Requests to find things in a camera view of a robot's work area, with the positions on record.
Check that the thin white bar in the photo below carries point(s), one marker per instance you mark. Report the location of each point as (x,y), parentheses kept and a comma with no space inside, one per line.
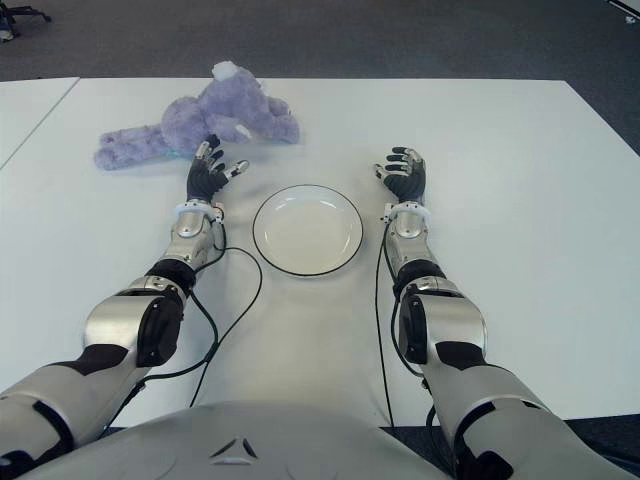
(625,7)

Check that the small white floor object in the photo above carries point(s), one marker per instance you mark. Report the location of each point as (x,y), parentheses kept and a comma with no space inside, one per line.
(631,20)

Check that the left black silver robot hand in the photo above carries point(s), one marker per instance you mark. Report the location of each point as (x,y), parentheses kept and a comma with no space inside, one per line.
(202,180)

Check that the black office chair base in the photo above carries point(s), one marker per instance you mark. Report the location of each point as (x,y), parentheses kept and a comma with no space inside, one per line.
(30,11)

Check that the white sneaker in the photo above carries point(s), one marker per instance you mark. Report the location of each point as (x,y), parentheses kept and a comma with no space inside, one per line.
(6,36)

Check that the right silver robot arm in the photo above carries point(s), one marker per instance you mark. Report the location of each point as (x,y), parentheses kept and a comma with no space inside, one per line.
(450,310)

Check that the grey robot torso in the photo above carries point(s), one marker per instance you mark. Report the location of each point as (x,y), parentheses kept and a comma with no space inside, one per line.
(240,425)

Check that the purple plush doll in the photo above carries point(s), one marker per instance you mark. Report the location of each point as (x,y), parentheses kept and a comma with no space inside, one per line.
(225,110)

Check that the white plate with black rim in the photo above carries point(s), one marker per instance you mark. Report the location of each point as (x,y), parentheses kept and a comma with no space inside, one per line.
(307,230)

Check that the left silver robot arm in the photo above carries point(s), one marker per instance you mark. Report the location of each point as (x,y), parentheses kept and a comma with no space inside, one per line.
(120,310)

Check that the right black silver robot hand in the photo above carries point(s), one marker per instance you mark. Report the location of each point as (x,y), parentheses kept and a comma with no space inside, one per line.
(407,182)

